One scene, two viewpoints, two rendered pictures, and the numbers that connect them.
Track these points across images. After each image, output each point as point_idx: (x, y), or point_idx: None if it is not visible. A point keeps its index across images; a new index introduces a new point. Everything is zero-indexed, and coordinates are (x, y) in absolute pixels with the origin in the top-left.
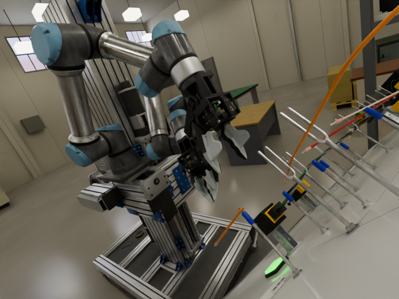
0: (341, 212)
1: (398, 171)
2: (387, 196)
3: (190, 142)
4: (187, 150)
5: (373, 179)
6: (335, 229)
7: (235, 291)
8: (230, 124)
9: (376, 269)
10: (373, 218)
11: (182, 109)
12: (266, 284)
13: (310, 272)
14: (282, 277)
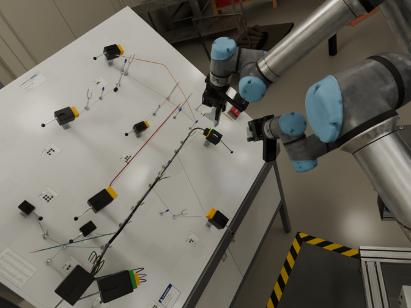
0: (183, 135)
1: (162, 126)
2: (169, 112)
3: (262, 121)
4: (260, 118)
5: (168, 145)
6: (185, 121)
7: (251, 161)
8: (212, 108)
9: (177, 87)
10: (174, 106)
11: (285, 120)
12: (213, 124)
13: (191, 104)
14: (203, 117)
